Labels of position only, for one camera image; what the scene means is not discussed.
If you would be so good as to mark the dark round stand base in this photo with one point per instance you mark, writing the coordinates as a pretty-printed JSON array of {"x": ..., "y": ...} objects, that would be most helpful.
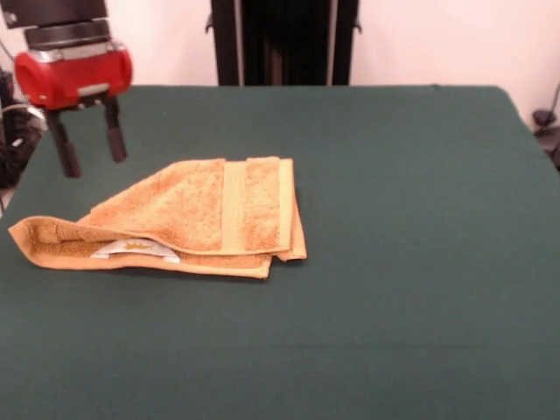
[{"x": 542, "y": 117}]

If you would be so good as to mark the dark green table cloth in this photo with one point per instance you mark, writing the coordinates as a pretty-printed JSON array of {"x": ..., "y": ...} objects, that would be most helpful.
[{"x": 350, "y": 306}]

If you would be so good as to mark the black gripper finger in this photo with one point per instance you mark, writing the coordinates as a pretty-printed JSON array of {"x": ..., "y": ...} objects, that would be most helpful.
[
  {"x": 65, "y": 144},
  {"x": 116, "y": 131}
]

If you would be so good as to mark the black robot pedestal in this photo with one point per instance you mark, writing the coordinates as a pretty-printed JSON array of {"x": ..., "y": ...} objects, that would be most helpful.
[{"x": 284, "y": 44}]

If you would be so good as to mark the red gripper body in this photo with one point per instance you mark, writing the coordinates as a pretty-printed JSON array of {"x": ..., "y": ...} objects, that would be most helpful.
[{"x": 74, "y": 74}]

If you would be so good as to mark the orange terry towel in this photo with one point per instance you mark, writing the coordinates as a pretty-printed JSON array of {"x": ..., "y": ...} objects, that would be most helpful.
[{"x": 184, "y": 205}]

